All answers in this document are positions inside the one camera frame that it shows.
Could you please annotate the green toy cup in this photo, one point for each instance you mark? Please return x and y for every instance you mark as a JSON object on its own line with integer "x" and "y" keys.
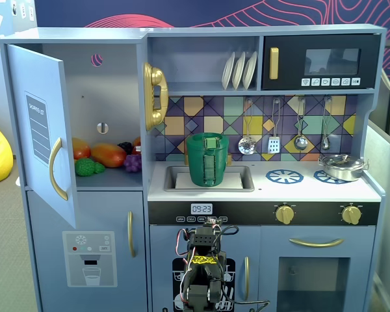
{"x": 195, "y": 141}

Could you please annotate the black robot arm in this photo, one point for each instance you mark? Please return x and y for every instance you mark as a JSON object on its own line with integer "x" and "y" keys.
{"x": 198, "y": 286}

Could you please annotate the green plastic recipient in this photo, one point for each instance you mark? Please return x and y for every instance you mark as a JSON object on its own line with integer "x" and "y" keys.
{"x": 198, "y": 169}

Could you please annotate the steel pot lid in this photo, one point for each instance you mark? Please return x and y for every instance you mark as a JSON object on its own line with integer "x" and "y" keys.
{"x": 340, "y": 160}

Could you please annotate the yellow patterned tape strip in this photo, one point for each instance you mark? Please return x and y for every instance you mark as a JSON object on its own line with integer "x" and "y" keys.
{"x": 202, "y": 259}

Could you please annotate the blue dishwasher door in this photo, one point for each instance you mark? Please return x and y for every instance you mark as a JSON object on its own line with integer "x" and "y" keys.
{"x": 161, "y": 247}

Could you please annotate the toy kitchen sink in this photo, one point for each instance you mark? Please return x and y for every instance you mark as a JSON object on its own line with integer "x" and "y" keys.
{"x": 183, "y": 182}

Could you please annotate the blue oven door with window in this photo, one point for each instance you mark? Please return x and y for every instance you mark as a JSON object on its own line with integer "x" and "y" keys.
{"x": 269, "y": 276}

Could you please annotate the blue toy kitchen unit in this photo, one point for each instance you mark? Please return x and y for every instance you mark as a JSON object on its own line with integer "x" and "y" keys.
{"x": 263, "y": 191}

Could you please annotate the gold stove knob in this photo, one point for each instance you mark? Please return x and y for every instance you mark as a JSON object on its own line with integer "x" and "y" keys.
{"x": 285, "y": 214}
{"x": 351, "y": 215}

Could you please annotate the steel toy skimmer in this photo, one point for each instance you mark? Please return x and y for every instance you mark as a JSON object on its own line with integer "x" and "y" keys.
{"x": 247, "y": 147}

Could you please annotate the purple toy grapes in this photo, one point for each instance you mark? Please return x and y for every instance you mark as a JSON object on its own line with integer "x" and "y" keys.
{"x": 132, "y": 163}

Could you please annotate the red orange toy fruit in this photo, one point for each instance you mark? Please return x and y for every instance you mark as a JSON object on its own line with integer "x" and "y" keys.
{"x": 137, "y": 144}

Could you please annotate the steel toy slotted spatula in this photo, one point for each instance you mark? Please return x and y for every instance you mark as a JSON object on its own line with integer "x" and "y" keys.
{"x": 274, "y": 145}

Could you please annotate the dark toy blackberries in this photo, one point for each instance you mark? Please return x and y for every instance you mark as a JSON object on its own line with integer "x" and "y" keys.
{"x": 125, "y": 148}

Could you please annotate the orange toy mango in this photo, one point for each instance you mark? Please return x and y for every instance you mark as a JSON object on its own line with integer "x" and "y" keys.
{"x": 109, "y": 155}

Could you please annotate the steel toy ladle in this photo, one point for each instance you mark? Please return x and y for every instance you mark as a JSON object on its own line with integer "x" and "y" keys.
{"x": 301, "y": 143}

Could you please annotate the green toy grapes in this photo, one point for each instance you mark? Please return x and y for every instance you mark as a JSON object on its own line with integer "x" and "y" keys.
{"x": 84, "y": 167}

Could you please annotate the red yellow toy apple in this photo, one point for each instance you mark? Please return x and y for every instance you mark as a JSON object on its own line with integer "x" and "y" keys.
{"x": 81, "y": 149}

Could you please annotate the steel toy pot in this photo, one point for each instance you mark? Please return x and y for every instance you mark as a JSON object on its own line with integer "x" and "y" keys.
{"x": 343, "y": 173}

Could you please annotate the small steel toy spoon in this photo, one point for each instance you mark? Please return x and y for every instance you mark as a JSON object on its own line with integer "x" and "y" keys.
{"x": 325, "y": 143}

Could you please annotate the blue door with dispenser print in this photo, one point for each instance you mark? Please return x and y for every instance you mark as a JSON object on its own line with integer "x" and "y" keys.
{"x": 45, "y": 253}

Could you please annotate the white toy plate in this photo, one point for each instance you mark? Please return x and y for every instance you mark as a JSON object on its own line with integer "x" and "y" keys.
{"x": 249, "y": 70}
{"x": 238, "y": 72}
{"x": 227, "y": 73}

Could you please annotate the gold toy telephone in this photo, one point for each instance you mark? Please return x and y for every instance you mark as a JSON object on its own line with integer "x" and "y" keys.
{"x": 156, "y": 78}

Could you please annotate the grey desk partition panel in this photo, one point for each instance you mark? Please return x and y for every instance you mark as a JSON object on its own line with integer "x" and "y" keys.
{"x": 388, "y": 201}

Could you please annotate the blue shopping list cupboard door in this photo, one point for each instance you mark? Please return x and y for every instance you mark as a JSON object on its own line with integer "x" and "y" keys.
{"x": 26, "y": 81}

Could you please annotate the small wrist camera board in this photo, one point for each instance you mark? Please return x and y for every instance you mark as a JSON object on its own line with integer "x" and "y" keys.
{"x": 212, "y": 222}

